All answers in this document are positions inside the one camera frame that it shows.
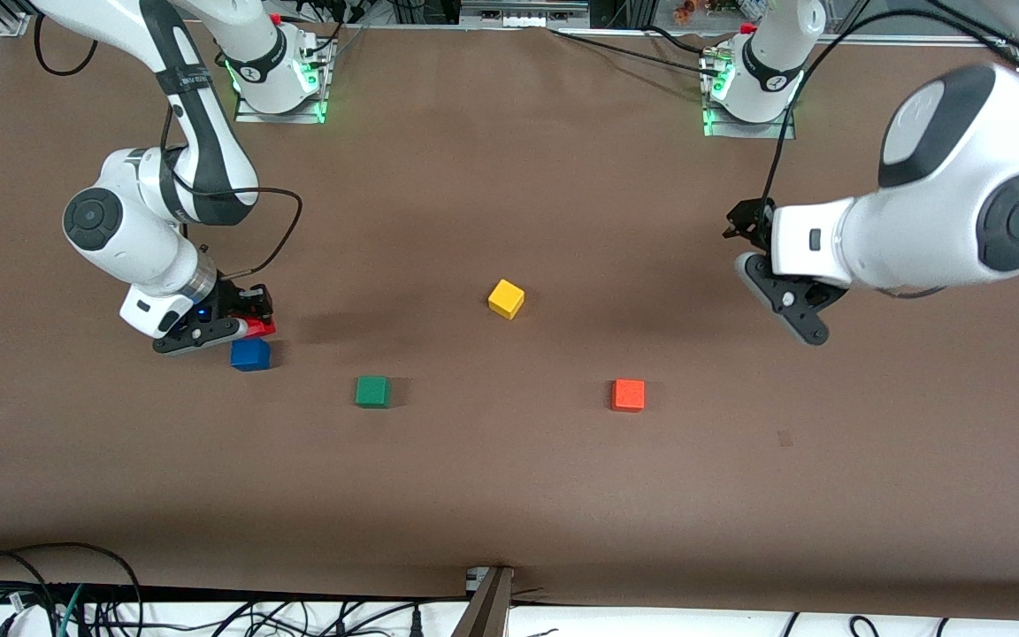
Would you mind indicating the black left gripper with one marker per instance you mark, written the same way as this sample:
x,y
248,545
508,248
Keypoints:
x,y
753,221

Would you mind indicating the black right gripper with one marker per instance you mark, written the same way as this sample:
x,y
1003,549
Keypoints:
x,y
232,297

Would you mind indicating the red cube block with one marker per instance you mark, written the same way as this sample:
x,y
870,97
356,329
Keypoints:
x,y
264,328

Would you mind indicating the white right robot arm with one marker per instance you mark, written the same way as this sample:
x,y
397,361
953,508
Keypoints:
x,y
134,252

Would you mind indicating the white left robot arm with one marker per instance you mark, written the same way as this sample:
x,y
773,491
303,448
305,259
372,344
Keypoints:
x,y
943,212

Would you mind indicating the blue cube block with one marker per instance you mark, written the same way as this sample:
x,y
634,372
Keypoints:
x,y
249,356

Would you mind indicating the green cube block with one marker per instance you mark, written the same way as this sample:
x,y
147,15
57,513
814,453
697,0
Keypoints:
x,y
372,392

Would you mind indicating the orange cube block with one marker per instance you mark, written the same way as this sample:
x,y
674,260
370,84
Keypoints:
x,y
628,395

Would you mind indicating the yellow cube block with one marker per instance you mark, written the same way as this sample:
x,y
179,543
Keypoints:
x,y
506,298

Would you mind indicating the small colourful toy figures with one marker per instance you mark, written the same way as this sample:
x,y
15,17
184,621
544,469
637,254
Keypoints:
x,y
695,8

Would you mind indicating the silver box with ports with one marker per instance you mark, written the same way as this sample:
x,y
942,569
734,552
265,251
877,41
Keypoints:
x,y
523,12

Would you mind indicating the brown table cover sheet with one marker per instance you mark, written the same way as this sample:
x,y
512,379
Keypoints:
x,y
509,487

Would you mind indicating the silver table clamp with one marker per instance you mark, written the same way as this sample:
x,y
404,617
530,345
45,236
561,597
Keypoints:
x,y
477,579

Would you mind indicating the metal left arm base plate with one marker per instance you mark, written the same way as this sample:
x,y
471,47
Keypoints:
x,y
784,133

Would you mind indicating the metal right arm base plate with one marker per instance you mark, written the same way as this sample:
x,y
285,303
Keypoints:
x,y
249,117

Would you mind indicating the aluminium frame rail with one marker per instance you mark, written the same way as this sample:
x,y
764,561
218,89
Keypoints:
x,y
943,38

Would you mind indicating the aluminium frame corner profile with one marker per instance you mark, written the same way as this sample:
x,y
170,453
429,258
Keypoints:
x,y
12,26

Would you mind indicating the brown metal post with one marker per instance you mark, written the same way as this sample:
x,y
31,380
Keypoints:
x,y
487,615

